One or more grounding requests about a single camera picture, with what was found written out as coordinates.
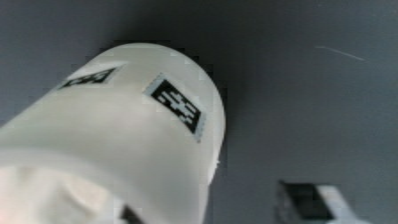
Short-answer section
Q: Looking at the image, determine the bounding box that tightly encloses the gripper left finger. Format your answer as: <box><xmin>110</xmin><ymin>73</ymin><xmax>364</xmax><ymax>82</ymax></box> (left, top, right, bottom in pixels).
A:
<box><xmin>119</xmin><ymin>206</ymin><xmax>144</xmax><ymax>224</ymax></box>

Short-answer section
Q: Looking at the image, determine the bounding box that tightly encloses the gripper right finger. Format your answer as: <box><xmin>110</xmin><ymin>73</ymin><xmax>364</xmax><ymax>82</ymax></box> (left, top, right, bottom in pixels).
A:
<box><xmin>274</xmin><ymin>181</ymin><xmax>373</xmax><ymax>224</ymax></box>

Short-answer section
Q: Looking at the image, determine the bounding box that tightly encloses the white lamp shade cone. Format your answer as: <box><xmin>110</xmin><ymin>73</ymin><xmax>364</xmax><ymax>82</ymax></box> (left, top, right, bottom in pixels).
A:
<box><xmin>0</xmin><ymin>43</ymin><xmax>226</xmax><ymax>224</ymax></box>

